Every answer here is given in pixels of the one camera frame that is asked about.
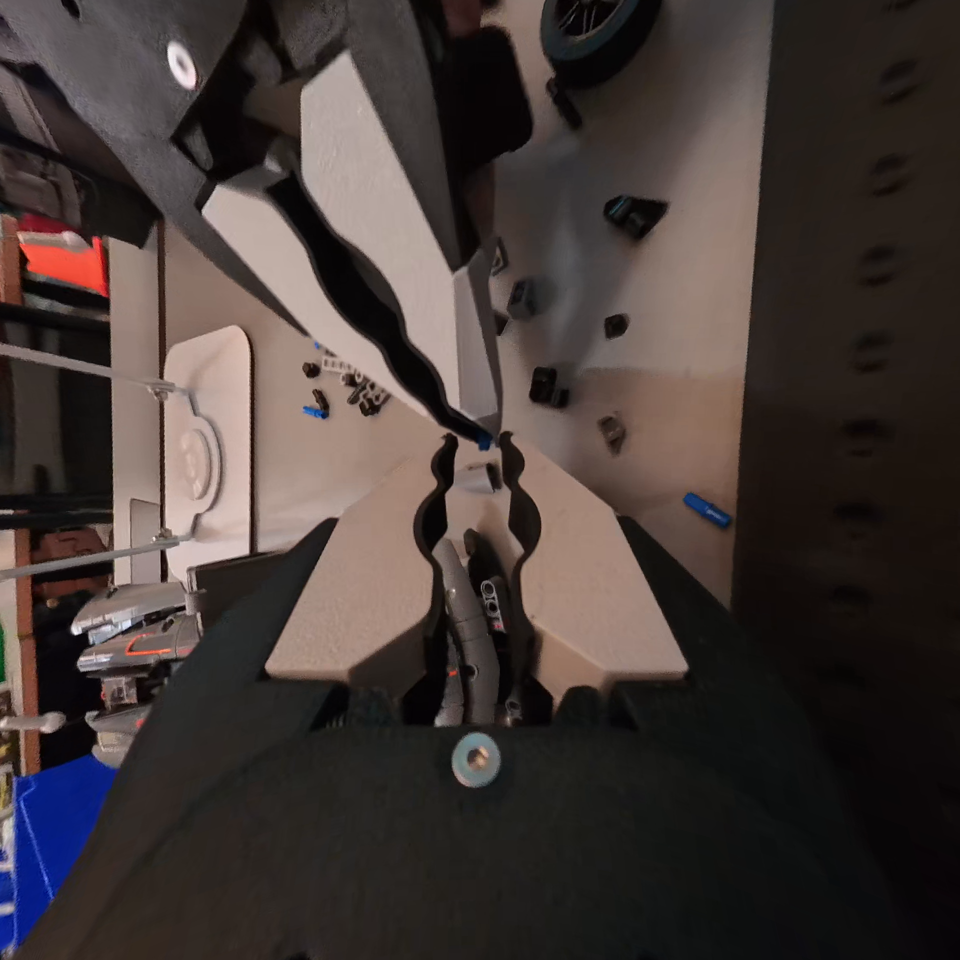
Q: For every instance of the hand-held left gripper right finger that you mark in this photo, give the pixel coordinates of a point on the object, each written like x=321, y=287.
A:
x=600, y=600

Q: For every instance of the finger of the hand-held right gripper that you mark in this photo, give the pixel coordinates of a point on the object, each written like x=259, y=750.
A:
x=375, y=187
x=300, y=285

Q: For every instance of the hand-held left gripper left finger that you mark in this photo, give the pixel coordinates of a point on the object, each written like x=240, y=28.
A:
x=352, y=600

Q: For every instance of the grey lego car model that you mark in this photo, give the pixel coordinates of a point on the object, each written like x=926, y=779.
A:
x=465, y=600

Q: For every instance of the small grey lego connector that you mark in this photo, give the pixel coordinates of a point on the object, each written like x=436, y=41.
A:
x=476, y=478

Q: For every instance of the black lego wheel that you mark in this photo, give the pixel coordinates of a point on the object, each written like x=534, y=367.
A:
x=600, y=45

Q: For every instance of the person's right hand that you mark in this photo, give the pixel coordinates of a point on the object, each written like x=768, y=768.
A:
x=461, y=11

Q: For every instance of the white metal book stand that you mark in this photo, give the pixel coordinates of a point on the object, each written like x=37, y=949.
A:
x=217, y=390

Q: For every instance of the orange plastic bin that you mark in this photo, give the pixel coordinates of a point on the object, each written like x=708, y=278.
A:
x=64, y=262

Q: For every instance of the black dimpled mat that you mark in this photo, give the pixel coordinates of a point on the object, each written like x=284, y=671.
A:
x=847, y=450

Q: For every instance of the blue plastic bin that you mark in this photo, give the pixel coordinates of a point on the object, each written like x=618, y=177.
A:
x=52, y=825

